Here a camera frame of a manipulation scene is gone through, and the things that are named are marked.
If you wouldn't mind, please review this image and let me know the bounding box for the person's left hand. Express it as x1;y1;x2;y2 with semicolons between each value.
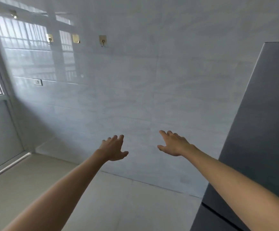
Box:
98;135;129;162

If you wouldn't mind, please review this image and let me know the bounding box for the person's right hand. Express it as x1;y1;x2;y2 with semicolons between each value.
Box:
157;130;196;157

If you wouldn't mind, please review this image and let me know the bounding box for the person's left forearm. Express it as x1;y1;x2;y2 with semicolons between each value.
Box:
2;149;106;231

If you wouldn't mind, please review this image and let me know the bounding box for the person's right forearm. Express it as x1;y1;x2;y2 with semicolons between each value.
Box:
180;145;279;231

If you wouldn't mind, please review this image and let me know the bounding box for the grey refrigerator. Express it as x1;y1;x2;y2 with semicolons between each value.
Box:
190;41;279;231

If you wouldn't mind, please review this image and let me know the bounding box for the metal floor rail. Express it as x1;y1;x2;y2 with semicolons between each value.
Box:
0;152;31;184

